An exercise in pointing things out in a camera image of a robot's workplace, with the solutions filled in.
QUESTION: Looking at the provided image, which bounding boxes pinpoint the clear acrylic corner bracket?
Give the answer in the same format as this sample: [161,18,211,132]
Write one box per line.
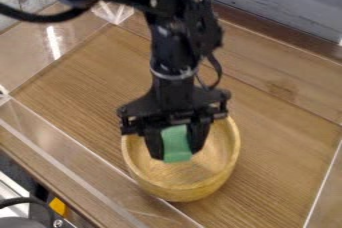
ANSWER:
[91,1,135,25]

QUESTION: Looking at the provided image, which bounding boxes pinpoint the green rectangular block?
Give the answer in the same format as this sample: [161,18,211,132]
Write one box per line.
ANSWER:
[162,125,193,163]

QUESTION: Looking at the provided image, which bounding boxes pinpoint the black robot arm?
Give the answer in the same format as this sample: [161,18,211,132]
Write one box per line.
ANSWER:
[60,0,230,163]

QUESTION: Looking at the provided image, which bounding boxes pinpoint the clear acrylic front barrier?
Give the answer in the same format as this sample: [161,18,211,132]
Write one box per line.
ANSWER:
[0,86,205,228]

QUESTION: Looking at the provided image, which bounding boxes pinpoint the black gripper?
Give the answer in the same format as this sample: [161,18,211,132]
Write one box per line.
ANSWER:
[117,76,231,160]

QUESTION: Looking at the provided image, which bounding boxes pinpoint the yellow label sticker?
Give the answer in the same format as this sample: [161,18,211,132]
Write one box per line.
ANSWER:
[50,197,68,217]

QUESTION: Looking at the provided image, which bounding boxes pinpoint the brown wooden bowl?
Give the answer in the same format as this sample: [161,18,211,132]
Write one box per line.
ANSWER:
[122,117,241,202]

